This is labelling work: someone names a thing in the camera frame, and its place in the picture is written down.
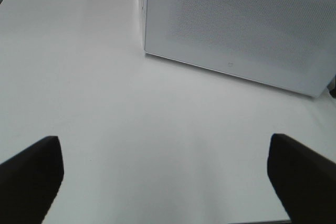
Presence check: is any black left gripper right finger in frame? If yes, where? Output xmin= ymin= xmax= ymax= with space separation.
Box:
xmin=267 ymin=133 xmax=335 ymax=223

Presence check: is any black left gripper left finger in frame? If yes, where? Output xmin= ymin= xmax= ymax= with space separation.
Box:
xmin=1 ymin=136 xmax=64 ymax=223

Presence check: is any white microwave door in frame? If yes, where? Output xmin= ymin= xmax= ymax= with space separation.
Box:
xmin=144 ymin=0 xmax=335 ymax=97

